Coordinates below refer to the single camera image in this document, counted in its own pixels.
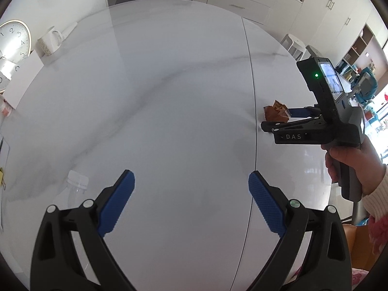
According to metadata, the white folded paper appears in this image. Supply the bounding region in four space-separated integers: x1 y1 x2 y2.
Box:
61 22 78 37

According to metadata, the clear plastic bottle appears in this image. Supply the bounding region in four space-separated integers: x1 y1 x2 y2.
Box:
59 170 90 210

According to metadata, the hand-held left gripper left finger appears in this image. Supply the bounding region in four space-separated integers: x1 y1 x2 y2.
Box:
30 170 135 291

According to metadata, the white card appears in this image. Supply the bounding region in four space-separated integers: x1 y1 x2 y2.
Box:
4 53 44 110

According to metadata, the person's right hand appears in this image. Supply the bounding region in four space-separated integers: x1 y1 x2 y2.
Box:
321 133 387 196

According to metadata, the small pink and white item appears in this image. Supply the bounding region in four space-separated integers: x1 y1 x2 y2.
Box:
0 94 14 117

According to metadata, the white mug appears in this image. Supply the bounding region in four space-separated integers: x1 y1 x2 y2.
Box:
37 26 63 57

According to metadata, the person's right forearm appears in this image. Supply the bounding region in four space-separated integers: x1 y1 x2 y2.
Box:
362 164 388 219

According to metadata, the brown wrapper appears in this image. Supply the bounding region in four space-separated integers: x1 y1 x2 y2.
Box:
263 99 290 123

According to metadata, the orange-brown box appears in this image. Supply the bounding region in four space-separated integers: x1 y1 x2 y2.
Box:
342 224 373 270

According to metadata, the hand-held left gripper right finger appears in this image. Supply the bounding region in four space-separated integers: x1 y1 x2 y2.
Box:
245 170 354 291

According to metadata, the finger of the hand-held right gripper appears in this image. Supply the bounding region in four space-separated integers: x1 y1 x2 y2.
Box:
261 117 326 133
286 105 322 119

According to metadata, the wooden open shelf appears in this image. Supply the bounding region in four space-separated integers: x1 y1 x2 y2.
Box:
342 23 384 76

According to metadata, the teal object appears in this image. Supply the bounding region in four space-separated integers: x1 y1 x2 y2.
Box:
353 67 378 105

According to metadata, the white stool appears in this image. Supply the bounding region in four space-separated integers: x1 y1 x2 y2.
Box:
280 33 307 59

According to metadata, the white wall clock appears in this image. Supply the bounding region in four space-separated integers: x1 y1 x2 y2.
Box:
0 20 32 93

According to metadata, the white tall cabinet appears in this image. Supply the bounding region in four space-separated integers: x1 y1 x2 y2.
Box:
299 0 375 58

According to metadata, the red floral cloth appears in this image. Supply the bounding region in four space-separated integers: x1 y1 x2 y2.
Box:
352 215 388 291

